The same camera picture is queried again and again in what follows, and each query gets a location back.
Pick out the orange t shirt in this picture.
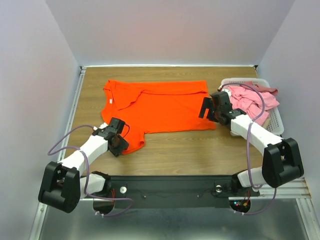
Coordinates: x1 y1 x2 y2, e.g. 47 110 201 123
101 79 216 155

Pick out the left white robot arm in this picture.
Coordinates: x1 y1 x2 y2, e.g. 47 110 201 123
38 117 129 213

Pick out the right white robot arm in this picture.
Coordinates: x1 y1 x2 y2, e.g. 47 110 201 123
199 91 304 195

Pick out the light pink t shirt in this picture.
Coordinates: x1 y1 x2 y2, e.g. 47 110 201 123
225 85 280 126

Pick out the beige garment in basket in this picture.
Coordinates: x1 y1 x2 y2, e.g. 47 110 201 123
262 117 271 129

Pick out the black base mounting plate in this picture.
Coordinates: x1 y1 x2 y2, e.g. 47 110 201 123
81 172 260 210

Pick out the dusty rose t shirt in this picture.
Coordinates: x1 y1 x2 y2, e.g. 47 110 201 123
242 81 279 96

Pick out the white plastic laundry basket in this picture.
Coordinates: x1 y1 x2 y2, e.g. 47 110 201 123
221 77 284 136

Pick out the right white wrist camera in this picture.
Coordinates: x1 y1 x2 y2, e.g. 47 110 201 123
217 87 232 98

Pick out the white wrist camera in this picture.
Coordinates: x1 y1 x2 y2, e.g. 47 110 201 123
93 122 108 131
217 87 232 98

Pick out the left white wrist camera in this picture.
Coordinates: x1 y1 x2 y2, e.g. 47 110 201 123
93 122 108 131

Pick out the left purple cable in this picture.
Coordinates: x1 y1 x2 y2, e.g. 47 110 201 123
47 124 134 218

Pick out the aluminium frame rail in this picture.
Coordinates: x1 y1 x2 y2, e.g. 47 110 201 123
29 66 87 240

